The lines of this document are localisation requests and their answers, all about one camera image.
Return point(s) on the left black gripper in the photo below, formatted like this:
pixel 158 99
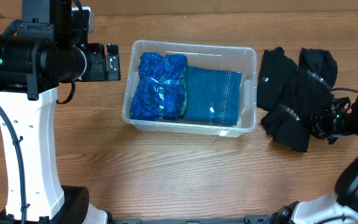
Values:
pixel 112 62

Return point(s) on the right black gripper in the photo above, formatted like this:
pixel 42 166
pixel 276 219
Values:
pixel 317 123

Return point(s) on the large black taped garment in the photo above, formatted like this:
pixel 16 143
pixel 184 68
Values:
pixel 306 94

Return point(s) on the sparkly blue fabric bundle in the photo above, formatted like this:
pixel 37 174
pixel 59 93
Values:
pixel 162 91

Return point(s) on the blue denim jeans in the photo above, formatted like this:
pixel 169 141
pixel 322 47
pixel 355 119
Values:
pixel 213 96

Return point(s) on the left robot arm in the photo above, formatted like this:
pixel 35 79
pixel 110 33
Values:
pixel 46 47

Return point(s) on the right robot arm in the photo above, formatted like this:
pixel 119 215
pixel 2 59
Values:
pixel 341 205

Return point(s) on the small black folded garment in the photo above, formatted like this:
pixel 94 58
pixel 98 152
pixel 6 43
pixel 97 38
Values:
pixel 276 69

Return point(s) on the clear plastic storage bin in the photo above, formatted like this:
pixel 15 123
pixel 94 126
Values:
pixel 215 57

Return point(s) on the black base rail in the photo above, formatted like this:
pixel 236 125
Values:
pixel 248 219

